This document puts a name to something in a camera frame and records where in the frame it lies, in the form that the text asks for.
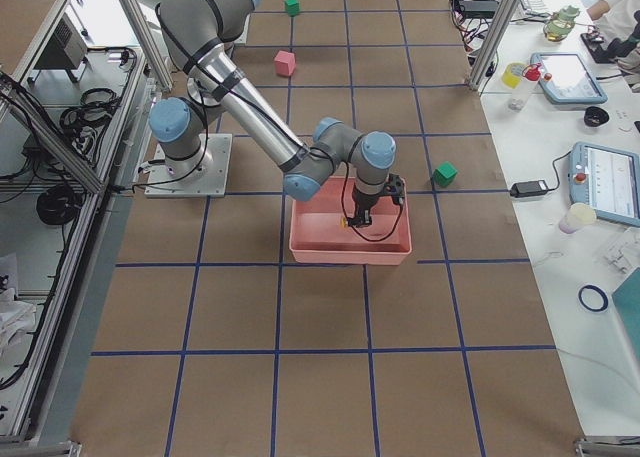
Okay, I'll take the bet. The blue teach pendant far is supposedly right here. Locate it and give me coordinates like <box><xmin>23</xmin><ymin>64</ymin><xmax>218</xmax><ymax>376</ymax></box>
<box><xmin>530</xmin><ymin>52</ymin><xmax>608</xmax><ymax>105</ymax></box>

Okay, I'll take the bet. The pink foam cube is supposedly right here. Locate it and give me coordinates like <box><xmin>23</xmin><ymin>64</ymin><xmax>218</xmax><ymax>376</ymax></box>
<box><xmin>273</xmin><ymin>50</ymin><xmax>296</xmax><ymax>77</ymax></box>

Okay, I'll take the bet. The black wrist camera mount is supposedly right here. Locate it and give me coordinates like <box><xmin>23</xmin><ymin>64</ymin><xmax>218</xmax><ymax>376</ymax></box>
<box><xmin>383</xmin><ymin>173</ymin><xmax>405</xmax><ymax>208</ymax></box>

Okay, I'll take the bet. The yellow tape roll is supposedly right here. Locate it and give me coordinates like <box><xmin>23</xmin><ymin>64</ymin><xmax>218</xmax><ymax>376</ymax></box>
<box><xmin>501</xmin><ymin>62</ymin><xmax>527</xmax><ymax>89</ymax></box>

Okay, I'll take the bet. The pink plastic bin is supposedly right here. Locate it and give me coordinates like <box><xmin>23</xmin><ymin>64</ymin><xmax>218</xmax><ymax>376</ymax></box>
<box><xmin>288</xmin><ymin>175</ymin><xmax>413</xmax><ymax>266</ymax></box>

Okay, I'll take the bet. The green foam cube near bin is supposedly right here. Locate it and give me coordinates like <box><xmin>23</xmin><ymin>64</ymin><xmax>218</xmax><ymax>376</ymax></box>
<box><xmin>432</xmin><ymin>161</ymin><xmax>458</xmax><ymax>188</ymax></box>

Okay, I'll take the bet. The blue teach pendant near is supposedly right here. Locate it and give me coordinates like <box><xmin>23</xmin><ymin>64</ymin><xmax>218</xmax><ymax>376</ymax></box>
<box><xmin>568</xmin><ymin>142</ymin><xmax>639</xmax><ymax>227</ymax></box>

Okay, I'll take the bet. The blue teach pendant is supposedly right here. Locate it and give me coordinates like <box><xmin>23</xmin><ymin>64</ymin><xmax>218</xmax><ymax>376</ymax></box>
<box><xmin>568</xmin><ymin>142</ymin><xmax>639</xmax><ymax>227</ymax></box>
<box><xmin>530</xmin><ymin>52</ymin><xmax>608</xmax><ymax>105</ymax></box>

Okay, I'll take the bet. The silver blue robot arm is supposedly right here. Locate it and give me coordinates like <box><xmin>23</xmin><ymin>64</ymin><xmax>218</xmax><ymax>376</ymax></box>
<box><xmin>152</xmin><ymin>0</ymin><xmax>405</xmax><ymax>227</ymax></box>

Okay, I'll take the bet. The clear squeeze bottle red cap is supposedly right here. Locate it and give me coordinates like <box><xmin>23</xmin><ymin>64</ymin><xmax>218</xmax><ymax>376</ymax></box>
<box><xmin>508</xmin><ymin>63</ymin><xmax>541</xmax><ymax>111</ymax></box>

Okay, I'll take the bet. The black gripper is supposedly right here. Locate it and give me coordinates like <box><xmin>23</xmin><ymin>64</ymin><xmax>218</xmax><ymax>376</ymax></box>
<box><xmin>351</xmin><ymin>189</ymin><xmax>380</xmax><ymax>222</ymax></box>

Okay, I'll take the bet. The blue tape ring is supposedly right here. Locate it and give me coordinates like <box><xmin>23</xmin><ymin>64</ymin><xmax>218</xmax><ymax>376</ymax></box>
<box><xmin>578</xmin><ymin>285</ymin><xmax>609</xmax><ymax>312</ymax></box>

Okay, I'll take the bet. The aluminium frame post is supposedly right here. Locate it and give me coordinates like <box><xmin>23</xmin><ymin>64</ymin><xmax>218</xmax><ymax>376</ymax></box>
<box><xmin>466</xmin><ymin>0</ymin><xmax>520</xmax><ymax>90</ymax></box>

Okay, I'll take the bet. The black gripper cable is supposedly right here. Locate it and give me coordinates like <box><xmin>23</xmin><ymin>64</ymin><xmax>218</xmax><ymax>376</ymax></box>
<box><xmin>341</xmin><ymin>161</ymin><xmax>405</xmax><ymax>243</ymax></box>

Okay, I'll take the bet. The black power adapter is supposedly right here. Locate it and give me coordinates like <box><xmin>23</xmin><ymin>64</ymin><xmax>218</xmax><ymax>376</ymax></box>
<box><xmin>509</xmin><ymin>180</ymin><xmax>550</xmax><ymax>198</ymax></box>

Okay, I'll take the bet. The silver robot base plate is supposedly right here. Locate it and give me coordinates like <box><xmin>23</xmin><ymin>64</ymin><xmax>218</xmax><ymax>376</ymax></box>
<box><xmin>144</xmin><ymin>133</ymin><xmax>233</xmax><ymax>199</ymax></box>

